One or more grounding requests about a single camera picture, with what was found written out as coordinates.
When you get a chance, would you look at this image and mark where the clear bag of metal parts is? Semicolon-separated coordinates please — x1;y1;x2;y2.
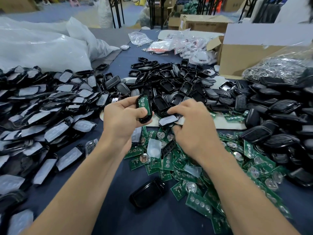
242;44;313;85

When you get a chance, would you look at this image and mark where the brown cardboard box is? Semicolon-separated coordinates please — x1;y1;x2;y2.
178;14;234;33

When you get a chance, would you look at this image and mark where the tan cardboard box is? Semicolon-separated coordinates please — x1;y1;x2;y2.
0;0;37;14

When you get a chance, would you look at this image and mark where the black metal table frame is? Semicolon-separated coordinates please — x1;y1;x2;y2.
108;0;169;30

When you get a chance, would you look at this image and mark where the clear plastic film piece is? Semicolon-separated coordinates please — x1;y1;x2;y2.
147;138;162;160

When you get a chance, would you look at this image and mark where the small crumpled clear plastic bag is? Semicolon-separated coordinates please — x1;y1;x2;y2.
128;32;153;47

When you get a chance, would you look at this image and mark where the large open cardboard box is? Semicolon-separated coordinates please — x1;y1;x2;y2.
206;23;313;79

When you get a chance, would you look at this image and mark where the pile of shells with pads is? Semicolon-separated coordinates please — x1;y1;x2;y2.
0;65;123;235

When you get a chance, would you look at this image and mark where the film-covered black shell cover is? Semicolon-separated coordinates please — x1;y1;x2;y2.
159;114;180;127

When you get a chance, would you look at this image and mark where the pile of green circuit boards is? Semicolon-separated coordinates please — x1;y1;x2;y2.
122;112;294;235

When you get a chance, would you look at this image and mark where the person's right forearm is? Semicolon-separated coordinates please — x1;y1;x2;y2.
201;154;299;235

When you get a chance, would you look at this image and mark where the lone glossy black shell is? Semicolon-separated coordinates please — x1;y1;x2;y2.
128;178;167;211

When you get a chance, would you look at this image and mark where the clear bag with red label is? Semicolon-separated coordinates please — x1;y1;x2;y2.
144;40;176;54

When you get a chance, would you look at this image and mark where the small green circuit board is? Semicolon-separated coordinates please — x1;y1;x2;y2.
138;97;150;116

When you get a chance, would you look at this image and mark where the person's left forearm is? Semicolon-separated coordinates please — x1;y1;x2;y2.
22;144;128;235

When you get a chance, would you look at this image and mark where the person's right hand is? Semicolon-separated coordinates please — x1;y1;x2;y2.
167;99;223;162

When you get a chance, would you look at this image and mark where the pile of assembled black fobs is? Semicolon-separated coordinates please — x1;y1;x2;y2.
234;71;313;189

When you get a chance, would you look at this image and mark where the person's left hand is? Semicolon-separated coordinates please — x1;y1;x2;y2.
102;95;153;155

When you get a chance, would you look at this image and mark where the pile of black shell halves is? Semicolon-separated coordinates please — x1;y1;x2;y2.
126;57;235;116

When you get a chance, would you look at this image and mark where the heap of clear parts bags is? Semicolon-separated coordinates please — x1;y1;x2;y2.
172;31;218;66

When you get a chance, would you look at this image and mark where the white sack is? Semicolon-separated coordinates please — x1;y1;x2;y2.
98;0;114;28

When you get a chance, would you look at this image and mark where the large white plastic bag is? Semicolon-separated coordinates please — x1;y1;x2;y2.
0;17;120;72

